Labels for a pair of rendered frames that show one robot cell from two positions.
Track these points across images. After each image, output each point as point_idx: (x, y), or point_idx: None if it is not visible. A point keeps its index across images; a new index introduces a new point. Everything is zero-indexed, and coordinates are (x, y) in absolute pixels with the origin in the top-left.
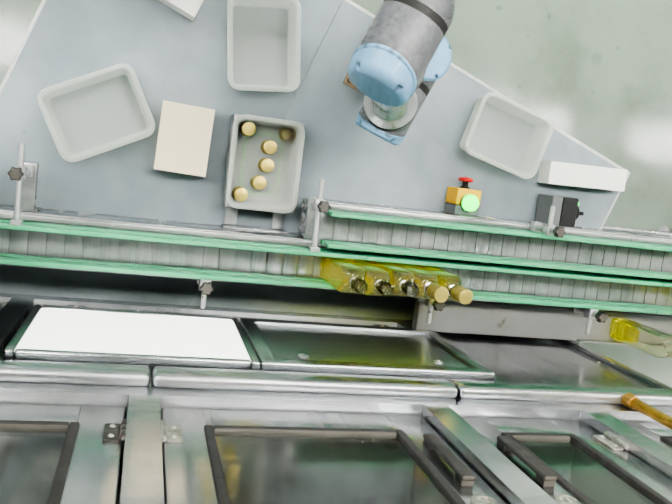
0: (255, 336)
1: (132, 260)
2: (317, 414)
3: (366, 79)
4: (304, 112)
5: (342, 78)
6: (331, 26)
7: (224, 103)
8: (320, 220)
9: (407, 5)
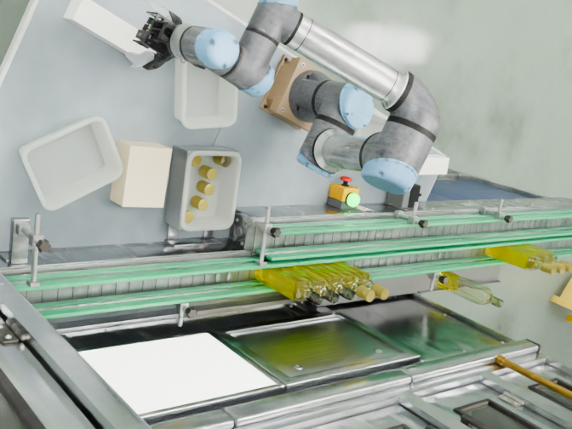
0: (248, 352)
1: (113, 292)
2: (345, 421)
3: (382, 181)
4: (230, 135)
5: (259, 104)
6: None
7: (168, 135)
8: (255, 233)
9: (417, 131)
